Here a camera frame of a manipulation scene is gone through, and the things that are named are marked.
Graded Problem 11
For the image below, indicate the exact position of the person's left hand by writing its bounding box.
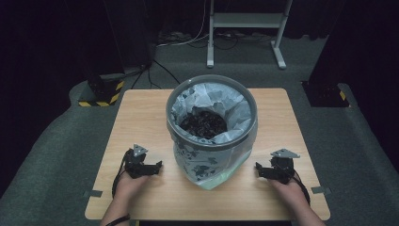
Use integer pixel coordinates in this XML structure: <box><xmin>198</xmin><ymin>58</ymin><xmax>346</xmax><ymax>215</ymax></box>
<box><xmin>113</xmin><ymin>170</ymin><xmax>152</xmax><ymax>202</ymax></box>

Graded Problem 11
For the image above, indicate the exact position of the light grey metal stand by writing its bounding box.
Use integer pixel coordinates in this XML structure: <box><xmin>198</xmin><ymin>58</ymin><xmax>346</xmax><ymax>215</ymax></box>
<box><xmin>206</xmin><ymin>0</ymin><xmax>295</xmax><ymax>71</ymax></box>

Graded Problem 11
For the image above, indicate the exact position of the black post with striped base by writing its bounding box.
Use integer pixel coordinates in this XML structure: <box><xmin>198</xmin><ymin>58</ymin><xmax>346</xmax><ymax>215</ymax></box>
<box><xmin>301</xmin><ymin>0</ymin><xmax>399</xmax><ymax>108</ymax></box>
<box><xmin>64</xmin><ymin>0</ymin><xmax>126</xmax><ymax>108</ymax></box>

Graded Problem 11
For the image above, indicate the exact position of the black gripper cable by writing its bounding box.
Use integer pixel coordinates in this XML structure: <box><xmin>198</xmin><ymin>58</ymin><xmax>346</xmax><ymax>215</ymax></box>
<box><xmin>293</xmin><ymin>169</ymin><xmax>311</xmax><ymax>206</ymax></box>
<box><xmin>111</xmin><ymin>153</ymin><xmax>130</xmax><ymax>200</ymax></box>

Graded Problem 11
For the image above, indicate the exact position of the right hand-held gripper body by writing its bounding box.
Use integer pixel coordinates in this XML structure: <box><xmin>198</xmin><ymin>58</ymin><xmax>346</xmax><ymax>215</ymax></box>
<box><xmin>270</xmin><ymin>148</ymin><xmax>300</xmax><ymax>186</ymax></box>

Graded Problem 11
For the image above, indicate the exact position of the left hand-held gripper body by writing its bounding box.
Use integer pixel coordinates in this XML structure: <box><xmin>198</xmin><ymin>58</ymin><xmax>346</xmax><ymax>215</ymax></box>
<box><xmin>123</xmin><ymin>143</ymin><xmax>149</xmax><ymax>180</ymax></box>

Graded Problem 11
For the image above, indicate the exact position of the grey tape strip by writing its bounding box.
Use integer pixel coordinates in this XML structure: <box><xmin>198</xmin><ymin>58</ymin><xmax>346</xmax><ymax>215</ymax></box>
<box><xmin>83</xmin><ymin>189</ymin><xmax>104</xmax><ymax>199</ymax></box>
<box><xmin>311</xmin><ymin>186</ymin><xmax>332</xmax><ymax>195</ymax></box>

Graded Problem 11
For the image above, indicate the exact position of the pile of dark scraps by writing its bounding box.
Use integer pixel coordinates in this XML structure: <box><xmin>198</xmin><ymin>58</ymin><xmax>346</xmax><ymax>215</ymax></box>
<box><xmin>179</xmin><ymin>110</ymin><xmax>229</xmax><ymax>140</ymax></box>

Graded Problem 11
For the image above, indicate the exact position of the person's right hand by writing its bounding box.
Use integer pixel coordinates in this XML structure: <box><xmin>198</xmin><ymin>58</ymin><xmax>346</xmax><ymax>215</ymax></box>
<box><xmin>270</xmin><ymin>180</ymin><xmax>307</xmax><ymax>211</ymax></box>

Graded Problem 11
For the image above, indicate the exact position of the grey plastic bin ring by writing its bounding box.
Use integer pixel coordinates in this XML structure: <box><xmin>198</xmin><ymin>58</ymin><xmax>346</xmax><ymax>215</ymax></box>
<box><xmin>166</xmin><ymin>73</ymin><xmax>259</xmax><ymax>153</ymax></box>

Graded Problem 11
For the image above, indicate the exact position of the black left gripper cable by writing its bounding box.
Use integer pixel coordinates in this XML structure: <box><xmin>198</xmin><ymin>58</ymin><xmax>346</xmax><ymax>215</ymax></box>
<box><xmin>111</xmin><ymin>153</ymin><xmax>130</xmax><ymax>200</ymax></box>

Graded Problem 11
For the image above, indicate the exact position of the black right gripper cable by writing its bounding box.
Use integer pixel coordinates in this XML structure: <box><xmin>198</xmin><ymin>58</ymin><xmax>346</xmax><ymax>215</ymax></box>
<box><xmin>293</xmin><ymin>169</ymin><xmax>311</xmax><ymax>206</ymax></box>

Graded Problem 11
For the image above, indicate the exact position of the black floor cable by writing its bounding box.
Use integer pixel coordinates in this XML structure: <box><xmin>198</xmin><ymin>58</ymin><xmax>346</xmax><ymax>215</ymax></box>
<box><xmin>130</xmin><ymin>58</ymin><xmax>182</xmax><ymax>90</ymax></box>

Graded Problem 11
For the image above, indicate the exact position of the white printed plastic bag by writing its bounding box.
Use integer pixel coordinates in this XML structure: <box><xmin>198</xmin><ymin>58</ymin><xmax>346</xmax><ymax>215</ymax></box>
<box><xmin>168</xmin><ymin>81</ymin><xmax>259</xmax><ymax>191</ymax></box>

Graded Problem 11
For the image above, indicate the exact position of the white floor cable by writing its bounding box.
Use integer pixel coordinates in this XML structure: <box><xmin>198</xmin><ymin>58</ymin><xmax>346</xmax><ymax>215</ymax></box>
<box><xmin>155</xmin><ymin>0</ymin><xmax>211</xmax><ymax>49</ymax></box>

